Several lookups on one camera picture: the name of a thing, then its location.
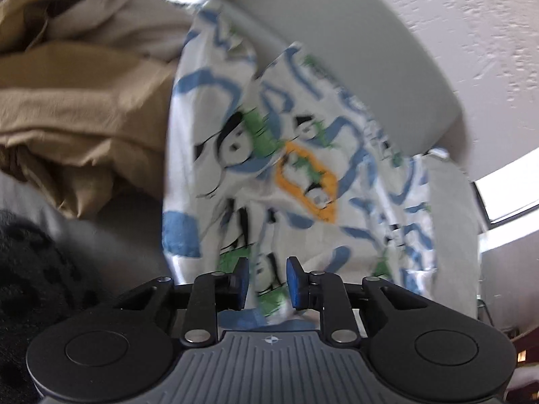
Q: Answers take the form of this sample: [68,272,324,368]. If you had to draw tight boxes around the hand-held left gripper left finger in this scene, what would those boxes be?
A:
[114,258,250,345]

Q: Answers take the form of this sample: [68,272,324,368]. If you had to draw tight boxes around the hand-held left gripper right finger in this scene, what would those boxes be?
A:
[286,257,426,345]

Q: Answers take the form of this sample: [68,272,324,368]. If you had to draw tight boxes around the white blue printed shirt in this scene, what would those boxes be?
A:
[162,0,439,331]

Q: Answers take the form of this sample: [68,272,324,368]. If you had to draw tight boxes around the person's dark spotted leg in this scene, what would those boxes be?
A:
[0,208,106,404]

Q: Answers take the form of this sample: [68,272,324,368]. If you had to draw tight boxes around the window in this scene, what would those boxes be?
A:
[472,147,539,224]

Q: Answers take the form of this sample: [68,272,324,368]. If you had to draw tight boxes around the khaki pants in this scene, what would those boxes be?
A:
[0,0,182,220]

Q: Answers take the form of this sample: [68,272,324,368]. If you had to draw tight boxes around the grey sofa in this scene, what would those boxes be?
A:
[0,0,481,333]

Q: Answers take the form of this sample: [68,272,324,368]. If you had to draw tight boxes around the cream white garment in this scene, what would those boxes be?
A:
[46,0,198,64]

